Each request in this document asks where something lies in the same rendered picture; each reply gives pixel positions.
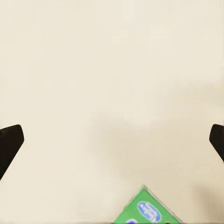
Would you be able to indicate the bed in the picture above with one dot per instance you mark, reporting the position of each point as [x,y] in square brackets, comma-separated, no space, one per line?
[111,95]

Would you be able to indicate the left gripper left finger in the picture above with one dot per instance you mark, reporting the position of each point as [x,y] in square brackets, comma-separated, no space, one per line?
[11,140]

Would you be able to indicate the board game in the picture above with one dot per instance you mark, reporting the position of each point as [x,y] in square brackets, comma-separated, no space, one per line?
[146,208]

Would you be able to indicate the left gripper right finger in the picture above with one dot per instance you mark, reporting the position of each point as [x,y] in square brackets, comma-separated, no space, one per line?
[217,139]

